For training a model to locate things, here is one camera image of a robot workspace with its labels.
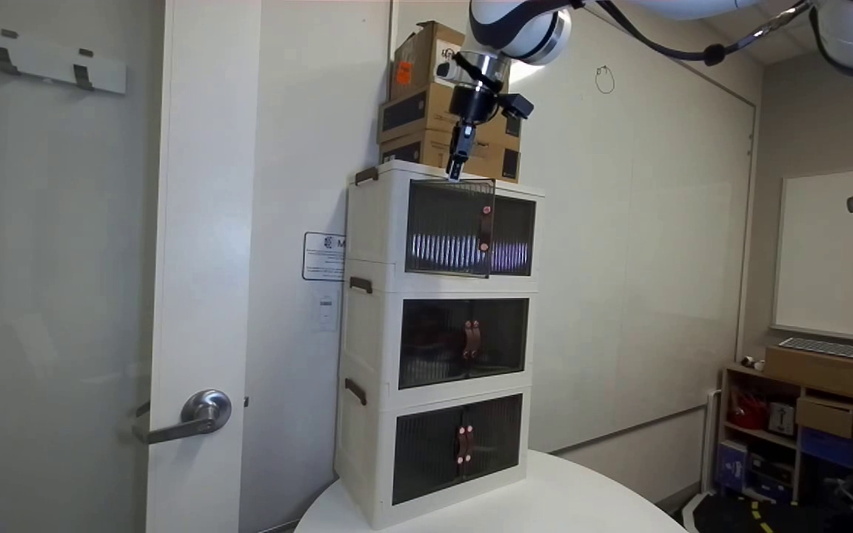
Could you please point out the upper cardboard box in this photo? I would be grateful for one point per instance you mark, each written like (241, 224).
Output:
(426, 57)

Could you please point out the wall paper sign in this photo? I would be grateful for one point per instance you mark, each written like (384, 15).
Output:
(325, 255)

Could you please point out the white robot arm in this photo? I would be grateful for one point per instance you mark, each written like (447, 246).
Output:
(538, 32)

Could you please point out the cardboard box on shelf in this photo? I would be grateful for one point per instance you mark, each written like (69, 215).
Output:
(811, 371)

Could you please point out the wooden storage shelf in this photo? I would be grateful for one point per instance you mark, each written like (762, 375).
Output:
(781, 440)

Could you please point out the lower cardboard box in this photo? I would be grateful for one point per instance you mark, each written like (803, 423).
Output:
(420, 128)

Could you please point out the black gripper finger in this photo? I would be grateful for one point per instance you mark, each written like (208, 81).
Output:
(464, 158)
(454, 163)

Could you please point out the wall coat hook rack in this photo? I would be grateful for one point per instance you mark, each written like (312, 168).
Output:
(59, 64)

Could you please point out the computer keyboard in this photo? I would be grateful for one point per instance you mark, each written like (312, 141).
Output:
(818, 349)

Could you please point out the whiteboard on wall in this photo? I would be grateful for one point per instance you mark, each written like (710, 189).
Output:
(815, 255)

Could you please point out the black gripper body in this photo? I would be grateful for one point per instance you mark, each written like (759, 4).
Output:
(484, 106)

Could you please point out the silver lever door handle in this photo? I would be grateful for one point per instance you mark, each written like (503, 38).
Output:
(204, 414)

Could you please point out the white three-tier storage cabinet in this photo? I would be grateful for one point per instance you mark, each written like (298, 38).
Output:
(433, 391)

